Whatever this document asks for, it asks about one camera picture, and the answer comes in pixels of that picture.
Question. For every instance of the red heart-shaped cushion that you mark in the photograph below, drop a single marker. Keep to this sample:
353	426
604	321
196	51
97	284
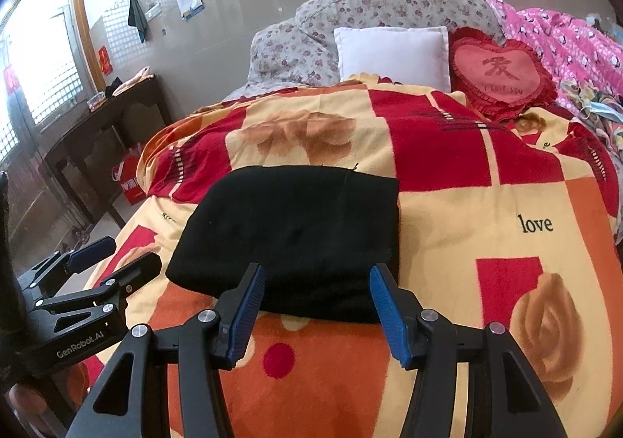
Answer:
501	68

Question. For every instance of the red wall sticker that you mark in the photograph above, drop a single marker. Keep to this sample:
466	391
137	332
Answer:
104	61

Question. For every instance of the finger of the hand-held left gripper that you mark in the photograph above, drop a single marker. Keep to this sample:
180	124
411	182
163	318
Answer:
87	254
138	270

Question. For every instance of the dark wooden desk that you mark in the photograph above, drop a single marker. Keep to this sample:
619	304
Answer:
136	95

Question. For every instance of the dark hanging towel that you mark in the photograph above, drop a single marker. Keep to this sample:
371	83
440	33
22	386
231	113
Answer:
137	17

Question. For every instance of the pink printed quilt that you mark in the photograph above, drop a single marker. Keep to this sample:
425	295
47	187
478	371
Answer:
574	39

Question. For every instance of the light blue face mask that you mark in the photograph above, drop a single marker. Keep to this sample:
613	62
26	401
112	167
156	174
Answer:
603	109

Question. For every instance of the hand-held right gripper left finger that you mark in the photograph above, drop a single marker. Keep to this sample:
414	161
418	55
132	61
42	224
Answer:
248	311

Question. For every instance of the white pillow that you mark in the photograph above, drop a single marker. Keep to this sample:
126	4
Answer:
389	53

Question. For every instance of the yellow red printed blanket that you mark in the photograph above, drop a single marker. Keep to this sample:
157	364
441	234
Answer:
486	233

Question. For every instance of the grey floral quilt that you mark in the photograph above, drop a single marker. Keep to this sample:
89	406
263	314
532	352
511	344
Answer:
379	5

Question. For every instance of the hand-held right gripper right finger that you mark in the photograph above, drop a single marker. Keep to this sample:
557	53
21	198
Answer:
389	311

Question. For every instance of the colourful cartoon cloth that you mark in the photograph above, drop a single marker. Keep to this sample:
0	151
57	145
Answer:
611	131

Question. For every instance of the window with lattice grille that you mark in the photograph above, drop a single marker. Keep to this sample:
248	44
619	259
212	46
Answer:
48	53

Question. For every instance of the black pants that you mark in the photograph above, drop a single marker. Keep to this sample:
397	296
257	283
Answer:
292	233

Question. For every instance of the glass ashtray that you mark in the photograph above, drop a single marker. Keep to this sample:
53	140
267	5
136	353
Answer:
95	103

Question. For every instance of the red paper bag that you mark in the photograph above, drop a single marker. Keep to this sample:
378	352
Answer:
129	180

